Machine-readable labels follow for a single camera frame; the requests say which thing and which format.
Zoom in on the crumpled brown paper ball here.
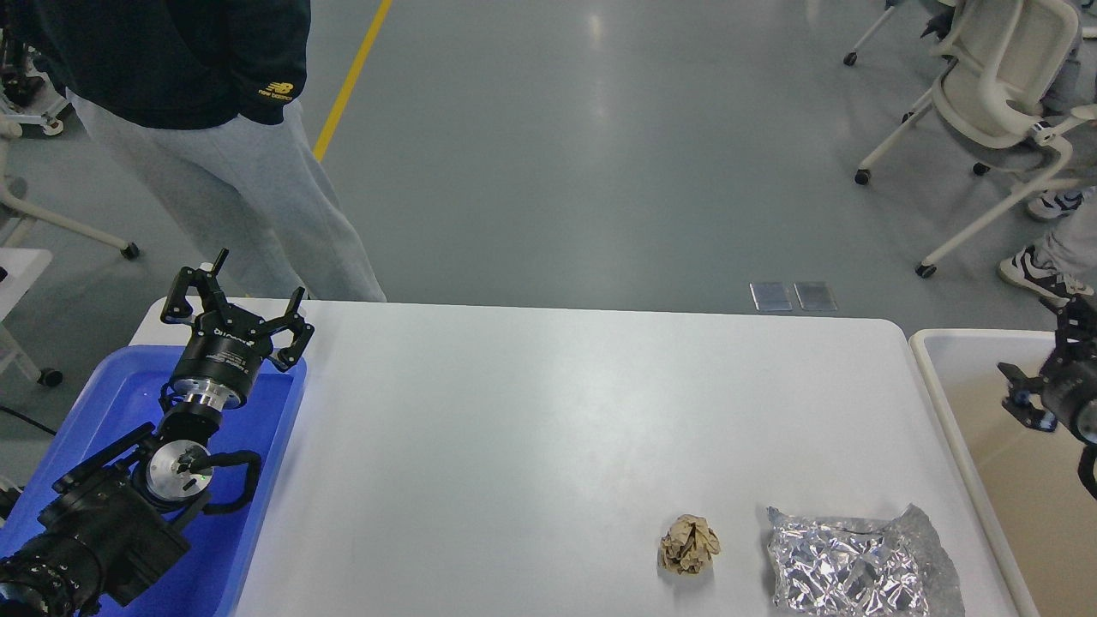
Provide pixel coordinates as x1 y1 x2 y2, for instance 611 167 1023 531
656 514 722 577

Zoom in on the metal floor plate left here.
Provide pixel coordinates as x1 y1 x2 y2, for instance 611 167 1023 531
749 282 793 313

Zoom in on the white office chair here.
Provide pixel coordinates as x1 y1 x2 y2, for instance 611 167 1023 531
853 1 1094 279

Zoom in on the person in grey trousers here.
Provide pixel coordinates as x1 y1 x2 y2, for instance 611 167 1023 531
5 1 387 303

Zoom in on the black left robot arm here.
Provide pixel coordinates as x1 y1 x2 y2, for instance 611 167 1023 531
3 249 314 616

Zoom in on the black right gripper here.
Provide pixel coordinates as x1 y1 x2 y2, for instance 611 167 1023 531
998 296 1096 446

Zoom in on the metal floor plate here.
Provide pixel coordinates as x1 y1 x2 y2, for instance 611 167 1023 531
749 282 793 313
793 281 838 312

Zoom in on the white plastic bin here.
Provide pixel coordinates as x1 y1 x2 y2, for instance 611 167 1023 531
909 328 1096 616

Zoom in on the white sneaker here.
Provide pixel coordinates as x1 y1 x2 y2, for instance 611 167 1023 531
998 245 1094 309

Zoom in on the metal floor plate right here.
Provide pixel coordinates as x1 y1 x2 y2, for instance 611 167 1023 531
793 281 838 312

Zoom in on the blue plastic tray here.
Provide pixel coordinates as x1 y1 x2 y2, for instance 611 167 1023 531
0 345 308 617

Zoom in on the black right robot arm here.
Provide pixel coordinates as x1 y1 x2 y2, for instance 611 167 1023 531
998 294 1096 497

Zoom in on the white chair base left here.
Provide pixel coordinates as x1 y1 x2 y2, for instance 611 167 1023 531
0 111 142 261

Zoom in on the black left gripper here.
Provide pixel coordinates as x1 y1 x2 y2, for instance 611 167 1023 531
159 249 315 411

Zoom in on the crumpled silver foil bag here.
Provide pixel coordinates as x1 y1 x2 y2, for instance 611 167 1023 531
766 504 965 616

